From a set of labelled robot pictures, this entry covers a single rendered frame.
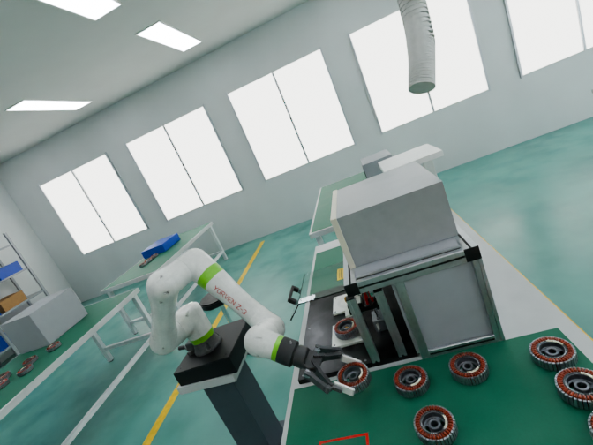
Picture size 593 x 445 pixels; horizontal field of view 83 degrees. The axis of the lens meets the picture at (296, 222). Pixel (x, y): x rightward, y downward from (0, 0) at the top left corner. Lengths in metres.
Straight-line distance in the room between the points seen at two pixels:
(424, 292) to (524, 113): 5.59
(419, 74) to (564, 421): 1.84
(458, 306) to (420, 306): 0.12
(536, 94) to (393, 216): 5.61
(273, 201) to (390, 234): 5.17
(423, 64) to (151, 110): 5.32
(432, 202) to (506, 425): 0.65
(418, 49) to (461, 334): 1.70
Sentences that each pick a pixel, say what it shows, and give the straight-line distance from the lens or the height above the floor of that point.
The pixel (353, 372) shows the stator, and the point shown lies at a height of 0.85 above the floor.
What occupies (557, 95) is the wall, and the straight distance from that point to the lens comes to 6.81.
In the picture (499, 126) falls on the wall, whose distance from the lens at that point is 6.49.
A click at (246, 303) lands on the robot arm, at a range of 1.38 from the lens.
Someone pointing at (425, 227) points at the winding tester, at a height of 1.18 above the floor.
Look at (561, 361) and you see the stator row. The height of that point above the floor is 0.78.
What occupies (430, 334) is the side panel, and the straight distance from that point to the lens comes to 1.32.
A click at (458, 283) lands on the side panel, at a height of 1.00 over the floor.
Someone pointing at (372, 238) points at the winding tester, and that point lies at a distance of 1.21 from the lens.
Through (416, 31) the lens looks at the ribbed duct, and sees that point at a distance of 2.46.
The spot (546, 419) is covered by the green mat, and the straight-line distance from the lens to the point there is 1.17.
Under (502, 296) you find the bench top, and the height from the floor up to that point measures 0.75.
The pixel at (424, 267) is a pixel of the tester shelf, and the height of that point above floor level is 1.10.
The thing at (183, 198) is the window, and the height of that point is 1.27.
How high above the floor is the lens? 1.66
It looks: 15 degrees down
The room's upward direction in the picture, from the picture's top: 24 degrees counter-clockwise
